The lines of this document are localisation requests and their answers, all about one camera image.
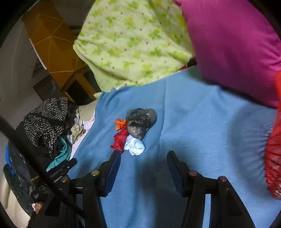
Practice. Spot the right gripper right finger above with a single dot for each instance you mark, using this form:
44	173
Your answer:
227	208

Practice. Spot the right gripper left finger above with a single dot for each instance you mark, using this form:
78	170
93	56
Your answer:
86	192

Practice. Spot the red plastic bag trash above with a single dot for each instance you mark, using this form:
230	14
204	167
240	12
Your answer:
120	139

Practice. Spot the light blue tissue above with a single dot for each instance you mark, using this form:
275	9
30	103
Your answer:
134	146

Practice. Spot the orange package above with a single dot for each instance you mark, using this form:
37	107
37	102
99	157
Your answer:
119	124

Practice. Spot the black plastic bag trash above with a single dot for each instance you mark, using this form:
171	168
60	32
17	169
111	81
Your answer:
139	121

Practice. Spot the teal garment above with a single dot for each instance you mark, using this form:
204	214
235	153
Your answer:
64	152

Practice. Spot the black white dotted cloth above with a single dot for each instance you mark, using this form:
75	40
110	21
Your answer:
44	124

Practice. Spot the red plastic mesh basket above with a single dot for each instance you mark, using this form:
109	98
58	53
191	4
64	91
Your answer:
272	158

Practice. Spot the blue fleece blanket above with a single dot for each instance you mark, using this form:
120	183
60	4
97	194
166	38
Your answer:
213	130

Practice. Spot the brown wooden cabinet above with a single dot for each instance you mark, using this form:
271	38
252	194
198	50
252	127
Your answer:
53	42

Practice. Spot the magenta pillow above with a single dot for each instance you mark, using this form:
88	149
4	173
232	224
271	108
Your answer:
235	46

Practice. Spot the green clover quilt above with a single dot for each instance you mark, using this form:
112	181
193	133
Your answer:
133	42

